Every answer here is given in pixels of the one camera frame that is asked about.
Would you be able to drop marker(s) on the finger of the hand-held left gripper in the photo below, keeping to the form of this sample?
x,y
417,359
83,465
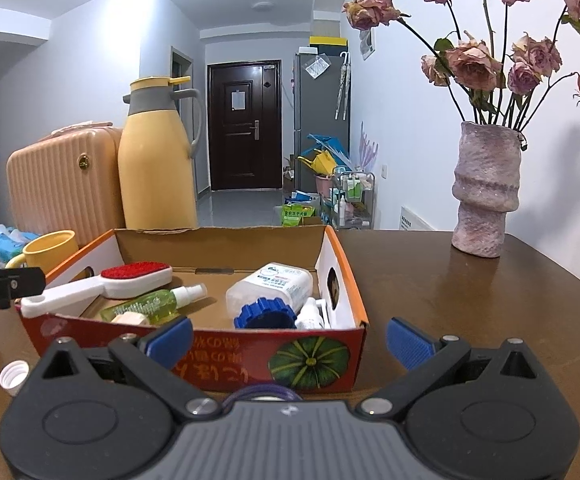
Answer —
x,y
24,282

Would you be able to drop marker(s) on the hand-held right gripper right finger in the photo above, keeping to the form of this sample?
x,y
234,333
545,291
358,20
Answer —
x,y
410,342

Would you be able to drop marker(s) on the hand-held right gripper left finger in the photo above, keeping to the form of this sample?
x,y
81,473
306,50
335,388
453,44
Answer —
x,y
169,342

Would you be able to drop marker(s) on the green spray bottle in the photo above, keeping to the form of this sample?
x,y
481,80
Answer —
x,y
154,305

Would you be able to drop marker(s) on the beige power plug adapter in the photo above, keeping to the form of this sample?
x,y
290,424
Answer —
x,y
129,318

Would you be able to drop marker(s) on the red cardboard box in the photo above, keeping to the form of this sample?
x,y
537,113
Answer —
x,y
229,355

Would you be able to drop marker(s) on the purple ridged cap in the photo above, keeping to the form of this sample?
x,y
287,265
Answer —
x,y
242,392

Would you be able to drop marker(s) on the blue ridged cap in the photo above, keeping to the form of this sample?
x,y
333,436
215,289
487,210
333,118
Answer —
x,y
265,312

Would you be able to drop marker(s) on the small white spray bottle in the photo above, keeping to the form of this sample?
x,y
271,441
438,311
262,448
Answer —
x,y
310,317

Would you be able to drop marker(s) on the white cotton swab box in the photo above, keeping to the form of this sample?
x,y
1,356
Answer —
x,y
270,285

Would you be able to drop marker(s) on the yellow mug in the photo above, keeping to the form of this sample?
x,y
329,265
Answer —
x,y
52,255

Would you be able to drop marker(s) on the small white threaded cap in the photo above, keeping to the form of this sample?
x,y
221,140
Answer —
x,y
13,377

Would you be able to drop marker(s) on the orange ribbed suitcase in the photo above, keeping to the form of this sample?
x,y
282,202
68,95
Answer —
x,y
59,180

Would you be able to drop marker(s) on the pink ceramic vase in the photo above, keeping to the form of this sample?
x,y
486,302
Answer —
x,y
485,195

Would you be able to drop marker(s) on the yellow thermos jug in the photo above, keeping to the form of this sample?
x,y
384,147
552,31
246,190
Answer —
x,y
157,175

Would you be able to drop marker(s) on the green packet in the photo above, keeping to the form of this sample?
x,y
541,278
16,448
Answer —
x,y
297,215

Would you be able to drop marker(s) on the pink bin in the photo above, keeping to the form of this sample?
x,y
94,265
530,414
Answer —
x,y
322,185

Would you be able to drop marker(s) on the yellow plastic item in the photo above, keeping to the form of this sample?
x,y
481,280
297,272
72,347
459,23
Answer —
x,y
322,162

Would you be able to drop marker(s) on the dark brown entrance door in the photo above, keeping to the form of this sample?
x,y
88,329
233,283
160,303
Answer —
x,y
240,150

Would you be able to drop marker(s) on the grey refrigerator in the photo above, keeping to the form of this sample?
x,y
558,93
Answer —
x,y
310,120

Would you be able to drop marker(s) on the paper notice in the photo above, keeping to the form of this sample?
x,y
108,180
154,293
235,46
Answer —
x,y
238,100

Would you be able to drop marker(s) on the hanging folded umbrellas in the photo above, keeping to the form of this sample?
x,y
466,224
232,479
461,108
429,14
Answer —
x,y
342,85

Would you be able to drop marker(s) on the dried pink roses bouquet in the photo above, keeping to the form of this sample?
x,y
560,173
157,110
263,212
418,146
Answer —
x,y
470,62

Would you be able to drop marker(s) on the clear plastic bag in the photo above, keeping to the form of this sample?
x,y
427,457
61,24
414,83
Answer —
x,y
318,66

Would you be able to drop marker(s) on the yellow box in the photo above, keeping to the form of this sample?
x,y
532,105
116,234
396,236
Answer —
x,y
327,40

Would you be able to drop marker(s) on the ceiling lamp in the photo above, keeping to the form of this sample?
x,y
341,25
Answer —
x,y
263,5

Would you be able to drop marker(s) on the white wall heater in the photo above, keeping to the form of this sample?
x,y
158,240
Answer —
x,y
415,219

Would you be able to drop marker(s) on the purple flower wall decal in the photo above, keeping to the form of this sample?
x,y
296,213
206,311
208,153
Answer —
x,y
369,150

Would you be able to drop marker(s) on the blue plastic frame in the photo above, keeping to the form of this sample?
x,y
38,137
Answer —
x,y
332,147

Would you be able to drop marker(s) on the wall picture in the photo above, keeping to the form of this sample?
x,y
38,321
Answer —
x,y
367,45

